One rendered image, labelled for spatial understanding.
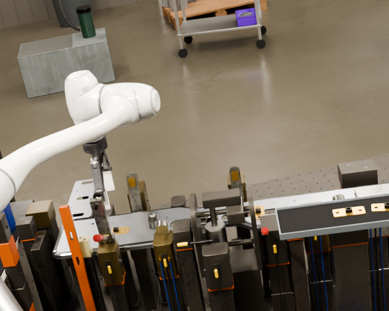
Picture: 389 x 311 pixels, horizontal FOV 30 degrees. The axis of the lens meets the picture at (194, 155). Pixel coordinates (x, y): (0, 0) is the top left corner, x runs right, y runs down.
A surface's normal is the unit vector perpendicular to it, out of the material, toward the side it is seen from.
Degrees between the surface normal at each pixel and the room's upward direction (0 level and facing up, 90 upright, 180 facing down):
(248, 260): 0
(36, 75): 90
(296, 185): 0
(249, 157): 0
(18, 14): 90
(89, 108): 93
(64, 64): 90
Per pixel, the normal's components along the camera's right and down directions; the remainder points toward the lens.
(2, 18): 0.17, 0.40
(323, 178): -0.15, -0.89
